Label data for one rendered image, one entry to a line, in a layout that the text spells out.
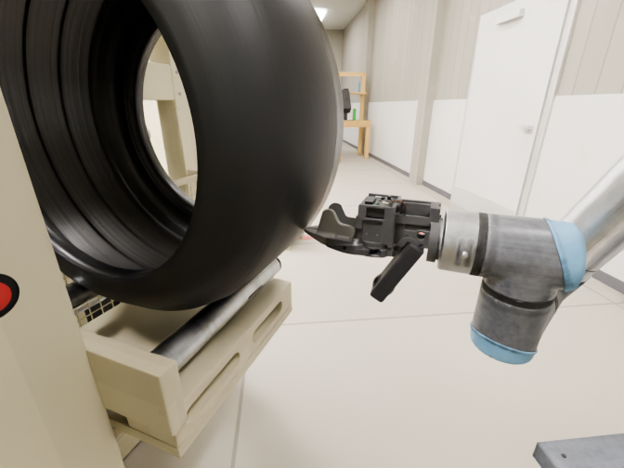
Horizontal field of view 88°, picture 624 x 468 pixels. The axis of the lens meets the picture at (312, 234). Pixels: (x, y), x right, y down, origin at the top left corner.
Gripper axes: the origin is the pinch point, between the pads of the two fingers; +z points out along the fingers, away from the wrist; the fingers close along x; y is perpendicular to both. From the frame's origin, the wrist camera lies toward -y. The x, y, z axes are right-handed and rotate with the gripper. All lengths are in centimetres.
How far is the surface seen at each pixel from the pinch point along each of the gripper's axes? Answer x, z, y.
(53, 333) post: 31.2, 18.1, -2.7
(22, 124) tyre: 8, 54, 17
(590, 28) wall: -292, -112, 75
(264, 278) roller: -0.9, 10.5, -11.2
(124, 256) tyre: 6.3, 38.5, -8.1
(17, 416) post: 36.5, 18.1, -9.1
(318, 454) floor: -30, 9, -102
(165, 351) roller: 23.1, 11.8, -9.9
